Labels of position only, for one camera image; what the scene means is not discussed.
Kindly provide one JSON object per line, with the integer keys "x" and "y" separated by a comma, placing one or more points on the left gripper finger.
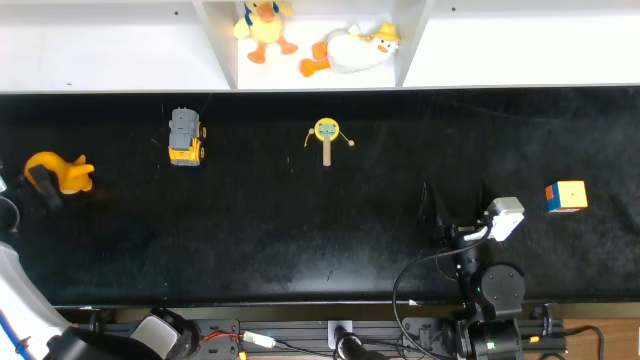
{"x": 45, "y": 187}

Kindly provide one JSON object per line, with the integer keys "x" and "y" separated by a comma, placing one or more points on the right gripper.
{"x": 457, "y": 234}

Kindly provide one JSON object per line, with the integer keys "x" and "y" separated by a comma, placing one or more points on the yellow rubber duck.
{"x": 70, "y": 175}

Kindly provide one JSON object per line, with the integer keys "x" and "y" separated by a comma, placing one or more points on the many-coloured puzzle cube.
{"x": 567, "y": 195}

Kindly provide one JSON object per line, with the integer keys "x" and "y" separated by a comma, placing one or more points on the grey and yellow toy truck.
{"x": 184, "y": 137}

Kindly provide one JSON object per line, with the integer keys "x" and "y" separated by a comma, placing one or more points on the yellow rattle drum toy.
{"x": 327, "y": 131}

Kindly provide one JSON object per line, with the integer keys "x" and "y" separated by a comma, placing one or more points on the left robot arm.
{"x": 17, "y": 285}

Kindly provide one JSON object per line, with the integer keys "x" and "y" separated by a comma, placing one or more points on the white shelf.
{"x": 100, "y": 50}

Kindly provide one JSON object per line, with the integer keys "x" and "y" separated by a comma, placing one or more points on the white plush duck yellow hat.
{"x": 355, "y": 52}

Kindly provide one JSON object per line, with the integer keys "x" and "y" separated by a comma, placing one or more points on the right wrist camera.
{"x": 504, "y": 217}

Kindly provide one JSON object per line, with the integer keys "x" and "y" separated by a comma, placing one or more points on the mounting rail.
{"x": 310, "y": 340}

